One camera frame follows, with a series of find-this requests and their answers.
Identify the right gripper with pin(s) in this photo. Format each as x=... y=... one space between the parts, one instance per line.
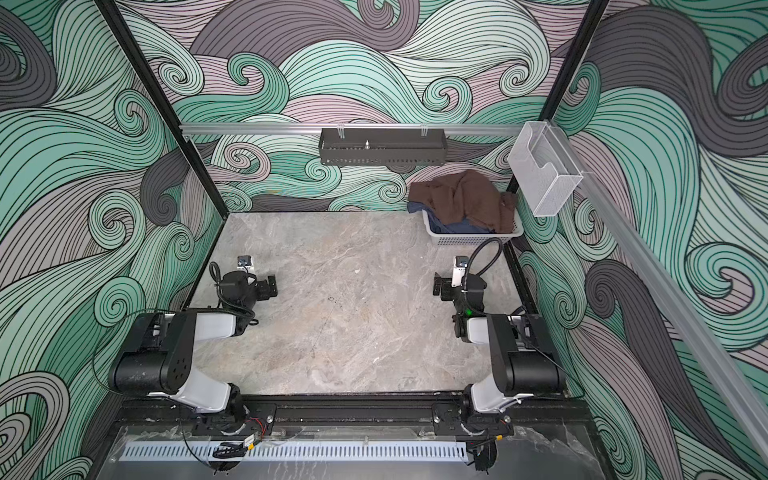
x=441 y=287

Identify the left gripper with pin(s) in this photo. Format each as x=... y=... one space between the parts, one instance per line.
x=267 y=286

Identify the white slotted cable duct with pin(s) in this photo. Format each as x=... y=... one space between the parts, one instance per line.
x=295 y=451

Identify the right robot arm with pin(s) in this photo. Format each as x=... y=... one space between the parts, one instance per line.
x=523 y=363

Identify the black perforated wall tray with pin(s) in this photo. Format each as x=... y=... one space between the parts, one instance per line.
x=364 y=147

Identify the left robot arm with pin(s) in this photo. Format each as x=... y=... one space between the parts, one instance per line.
x=156 y=358

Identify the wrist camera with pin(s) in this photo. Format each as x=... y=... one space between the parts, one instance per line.
x=459 y=270
x=245 y=262

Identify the aluminium rail back wall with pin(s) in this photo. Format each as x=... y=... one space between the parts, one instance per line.
x=277 y=128

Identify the brown trousers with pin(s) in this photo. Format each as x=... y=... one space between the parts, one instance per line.
x=468 y=195

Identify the clear plastic wall bin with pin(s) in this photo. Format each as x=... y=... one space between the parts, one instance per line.
x=544 y=164

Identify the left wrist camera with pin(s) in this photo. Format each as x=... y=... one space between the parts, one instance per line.
x=245 y=262

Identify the aluminium rail right wall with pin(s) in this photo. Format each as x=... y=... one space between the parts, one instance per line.
x=610 y=193

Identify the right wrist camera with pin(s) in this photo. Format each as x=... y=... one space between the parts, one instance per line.
x=459 y=270

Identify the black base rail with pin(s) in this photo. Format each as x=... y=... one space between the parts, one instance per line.
x=442 y=413

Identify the aluminium rail wall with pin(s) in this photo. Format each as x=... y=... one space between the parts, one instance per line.
x=277 y=128
x=610 y=193

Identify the navy blue trousers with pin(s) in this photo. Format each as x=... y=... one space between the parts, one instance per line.
x=437 y=226

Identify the white plastic laundry basket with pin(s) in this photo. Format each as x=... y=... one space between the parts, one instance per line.
x=466 y=239

